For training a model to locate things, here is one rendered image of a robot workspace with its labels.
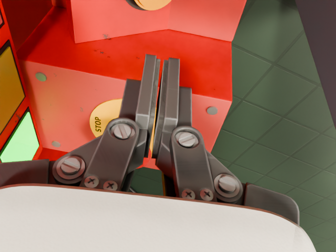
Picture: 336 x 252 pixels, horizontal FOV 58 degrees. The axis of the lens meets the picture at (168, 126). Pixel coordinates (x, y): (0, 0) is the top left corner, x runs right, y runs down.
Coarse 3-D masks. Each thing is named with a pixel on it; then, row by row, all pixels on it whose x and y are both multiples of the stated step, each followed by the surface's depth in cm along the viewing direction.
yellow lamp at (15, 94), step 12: (0, 60) 19; (12, 60) 20; (0, 72) 19; (12, 72) 20; (0, 84) 19; (12, 84) 21; (0, 96) 20; (12, 96) 21; (0, 108) 20; (12, 108) 21; (0, 120) 20
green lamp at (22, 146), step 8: (24, 120) 24; (24, 128) 24; (32, 128) 25; (16, 136) 23; (24, 136) 24; (32, 136) 26; (8, 144) 22; (16, 144) 23; (24, 144) 24; (32, 144) 26; (8, 152) 22; (16, 152) 23; (24, 152) 25; (32, 152) 26; (8, 160) 22; (16, 160) 24
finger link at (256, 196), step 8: (248, 184) 11; (248, 192) 11; (256, 192) 11; (264, 192) 11; (272, 192) 11; (240, 200) 11; (248, 200) 11; (256, 200) 11; (264, 200) 11; (272, 200) 11; (280, 200) 11; (288, 200) 11; (264, 208) 10; (272, 208) 11; (280, 208) 11; (288, 208) 11; (296, 208) 11; (288, 216) 10; (296, 216) 10
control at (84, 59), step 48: (0, 0) 18; (96, 0) 22; (192, 0) 24; (240, 0) 24; (48, 48) 22; (96, 48) 23; (144, 48) 24; (192, 48) 25; (48, 96) 24; (96, 96) 23; (192, 96) 22; (0, 144) 21; (48, 144) 29
